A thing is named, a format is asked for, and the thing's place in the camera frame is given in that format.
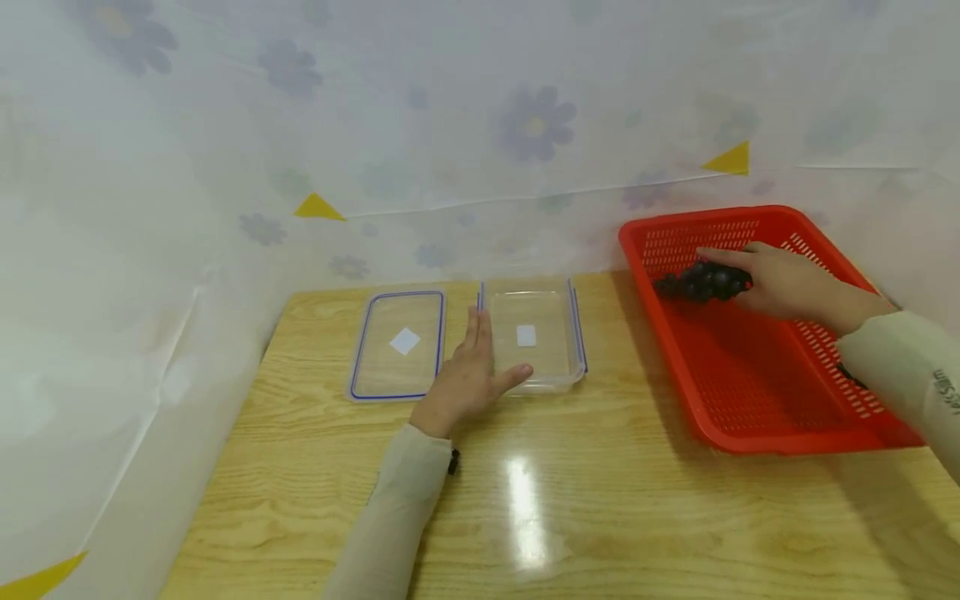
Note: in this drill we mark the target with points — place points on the person's right hand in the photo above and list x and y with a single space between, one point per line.
795 287

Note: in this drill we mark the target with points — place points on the person's left hand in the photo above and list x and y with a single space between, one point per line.
461 392

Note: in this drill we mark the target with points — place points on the person's left fingers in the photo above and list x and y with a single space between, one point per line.
477 342

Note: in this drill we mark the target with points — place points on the person's right index finger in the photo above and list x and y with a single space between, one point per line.
724 257

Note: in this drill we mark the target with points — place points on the person's left thumb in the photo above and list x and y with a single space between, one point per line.
516 377

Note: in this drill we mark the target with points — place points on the bunch of dark grapes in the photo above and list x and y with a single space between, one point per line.
701 283

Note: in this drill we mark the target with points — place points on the clear plastic food container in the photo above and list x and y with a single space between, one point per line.
536 333

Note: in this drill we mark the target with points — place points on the clear lid with blue rim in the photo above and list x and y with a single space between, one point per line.
397 343

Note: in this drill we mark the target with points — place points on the black wrist band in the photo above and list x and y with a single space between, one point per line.
453 462

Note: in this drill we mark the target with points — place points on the red plastic basket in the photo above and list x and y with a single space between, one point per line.
750 375

